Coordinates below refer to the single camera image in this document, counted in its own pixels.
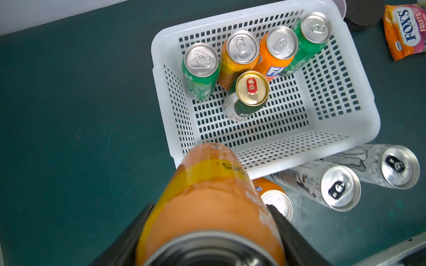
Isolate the white perforated plastic basket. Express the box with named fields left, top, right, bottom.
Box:
left=150, top=0, right=381, bottom=180

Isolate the purple bowl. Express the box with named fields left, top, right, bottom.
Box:
left=333, top=0, right=347, bottom=19

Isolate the orange Fanta can back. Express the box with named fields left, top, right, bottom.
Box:
left=254, top=26, right=298, bottom=82

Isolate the green sprite can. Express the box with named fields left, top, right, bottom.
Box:
left=182, top=43, right=220, bottom=102
left=279, top=12, right=332, bottom=77

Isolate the orange Fanta can front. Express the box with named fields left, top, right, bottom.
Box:
left=252, top=177, right=294, bottom=222

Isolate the orange soda can back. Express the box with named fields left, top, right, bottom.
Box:
left=218, top=30, right=260, bottom=90

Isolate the Fox's candy bag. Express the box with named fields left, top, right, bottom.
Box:
left=383, top=2, right=426, bottom=61

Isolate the white Monster can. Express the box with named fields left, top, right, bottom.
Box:
left=321, top=144, right=420, bottom=190
left=272, top=161, right=361, bottom=212

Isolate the green gold-top can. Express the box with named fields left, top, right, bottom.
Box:
left=223, top=70, right=270, bottom=122

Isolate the orange fanta can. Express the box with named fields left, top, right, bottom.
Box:
left=252, top=177, right=294, bottom=222
left=254, top=26, right=298, bottom=82

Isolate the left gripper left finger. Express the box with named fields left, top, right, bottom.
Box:
left=89, top=203, right=155, bottom=266

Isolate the orange soda can yellow band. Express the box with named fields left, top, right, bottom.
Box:
left=135, top=143, right=287, bottom=266

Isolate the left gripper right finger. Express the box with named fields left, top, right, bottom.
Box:
left=267, top=205, right=331, bottom=266

